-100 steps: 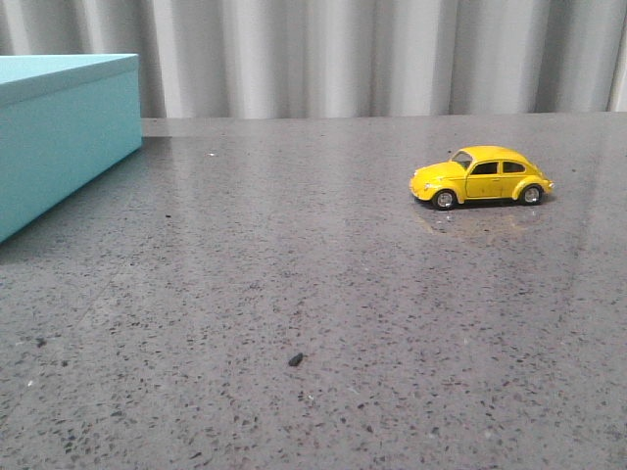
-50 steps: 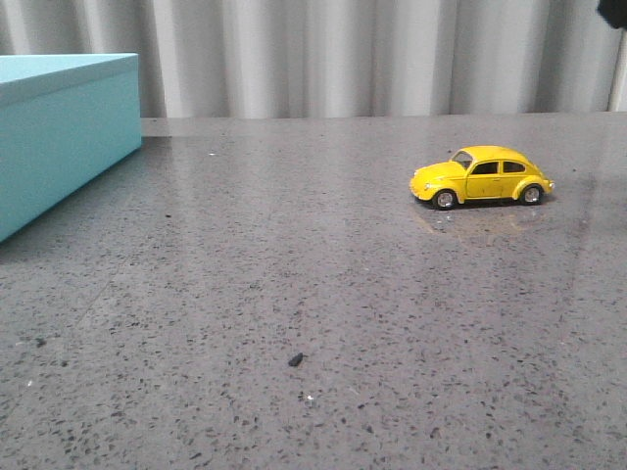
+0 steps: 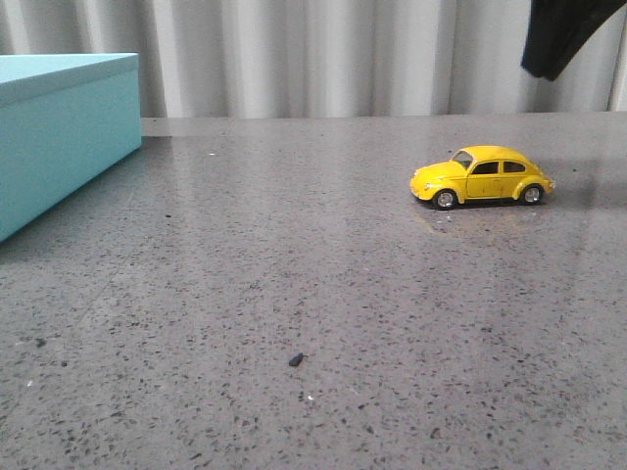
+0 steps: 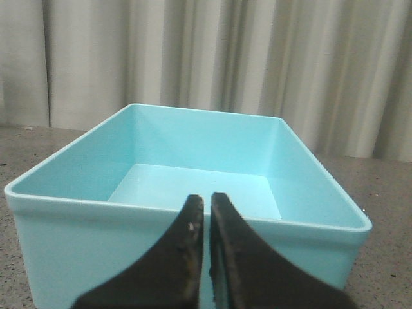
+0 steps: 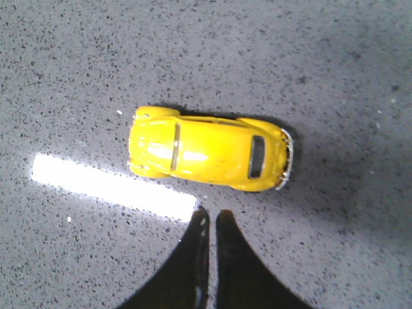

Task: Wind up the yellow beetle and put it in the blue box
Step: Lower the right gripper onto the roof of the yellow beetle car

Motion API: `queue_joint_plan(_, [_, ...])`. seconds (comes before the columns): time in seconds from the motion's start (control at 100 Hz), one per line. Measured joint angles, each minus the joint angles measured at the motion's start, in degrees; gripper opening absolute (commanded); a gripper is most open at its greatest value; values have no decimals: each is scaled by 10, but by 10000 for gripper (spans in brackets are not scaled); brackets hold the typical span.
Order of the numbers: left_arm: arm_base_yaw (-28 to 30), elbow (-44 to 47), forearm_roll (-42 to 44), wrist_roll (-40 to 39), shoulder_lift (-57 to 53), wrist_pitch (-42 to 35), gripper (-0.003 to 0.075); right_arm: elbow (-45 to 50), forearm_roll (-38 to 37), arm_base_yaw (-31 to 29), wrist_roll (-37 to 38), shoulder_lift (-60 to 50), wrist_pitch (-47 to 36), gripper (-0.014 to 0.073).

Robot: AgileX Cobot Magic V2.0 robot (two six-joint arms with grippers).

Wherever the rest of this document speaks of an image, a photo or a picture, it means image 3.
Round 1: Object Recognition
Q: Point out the white pleated curtain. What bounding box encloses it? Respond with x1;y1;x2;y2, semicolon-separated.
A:
1;1;626;118

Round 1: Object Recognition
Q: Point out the light blue storage box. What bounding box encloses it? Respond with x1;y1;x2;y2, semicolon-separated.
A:
1;53;142;239

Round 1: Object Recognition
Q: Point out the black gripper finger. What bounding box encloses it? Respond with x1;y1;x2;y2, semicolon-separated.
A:
521;0;626;81

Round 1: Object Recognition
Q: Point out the small black debris piece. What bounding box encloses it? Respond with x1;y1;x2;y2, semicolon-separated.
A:
288;352;305;367

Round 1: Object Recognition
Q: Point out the yellow toy beetle car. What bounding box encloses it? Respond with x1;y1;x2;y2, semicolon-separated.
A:
410;145;555;211

